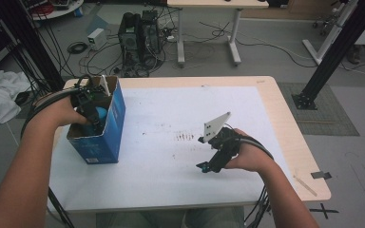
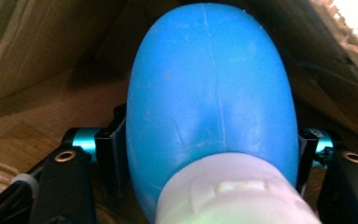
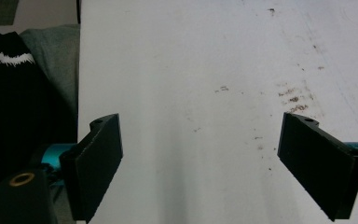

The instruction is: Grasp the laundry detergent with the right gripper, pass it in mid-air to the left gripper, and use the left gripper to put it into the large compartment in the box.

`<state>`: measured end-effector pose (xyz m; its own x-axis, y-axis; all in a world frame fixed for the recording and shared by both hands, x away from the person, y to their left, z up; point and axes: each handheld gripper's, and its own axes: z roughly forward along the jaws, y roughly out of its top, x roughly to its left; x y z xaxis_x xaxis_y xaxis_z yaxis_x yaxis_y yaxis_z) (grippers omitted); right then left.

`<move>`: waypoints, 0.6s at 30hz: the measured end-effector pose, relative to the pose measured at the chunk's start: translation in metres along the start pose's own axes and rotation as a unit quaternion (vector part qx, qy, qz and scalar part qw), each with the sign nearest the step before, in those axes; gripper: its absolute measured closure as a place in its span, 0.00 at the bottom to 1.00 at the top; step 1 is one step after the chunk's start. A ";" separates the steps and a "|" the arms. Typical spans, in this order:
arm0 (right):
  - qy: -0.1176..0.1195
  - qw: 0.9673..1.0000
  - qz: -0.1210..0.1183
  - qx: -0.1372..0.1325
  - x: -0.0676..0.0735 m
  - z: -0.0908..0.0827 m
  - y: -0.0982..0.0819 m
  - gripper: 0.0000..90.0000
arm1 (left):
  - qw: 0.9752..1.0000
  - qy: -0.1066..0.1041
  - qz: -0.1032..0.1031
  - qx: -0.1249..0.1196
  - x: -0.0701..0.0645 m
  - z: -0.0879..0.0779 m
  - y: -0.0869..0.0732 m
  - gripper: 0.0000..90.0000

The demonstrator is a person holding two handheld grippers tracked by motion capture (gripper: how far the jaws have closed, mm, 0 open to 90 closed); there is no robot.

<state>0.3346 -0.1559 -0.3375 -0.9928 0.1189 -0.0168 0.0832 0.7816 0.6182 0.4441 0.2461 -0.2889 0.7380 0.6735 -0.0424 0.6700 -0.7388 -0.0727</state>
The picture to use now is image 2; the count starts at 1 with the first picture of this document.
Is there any blue bottle with white cap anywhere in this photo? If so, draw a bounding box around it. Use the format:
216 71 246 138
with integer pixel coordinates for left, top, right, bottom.
125 2 323 224

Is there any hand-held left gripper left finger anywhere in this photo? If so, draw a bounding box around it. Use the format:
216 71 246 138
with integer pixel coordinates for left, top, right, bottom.
94 103 129 199

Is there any blue cardboard box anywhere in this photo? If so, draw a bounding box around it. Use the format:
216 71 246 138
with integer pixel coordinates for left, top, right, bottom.
0 0 358 224

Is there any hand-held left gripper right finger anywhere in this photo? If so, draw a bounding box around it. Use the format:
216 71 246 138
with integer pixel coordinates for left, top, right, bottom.
294 127 320 194

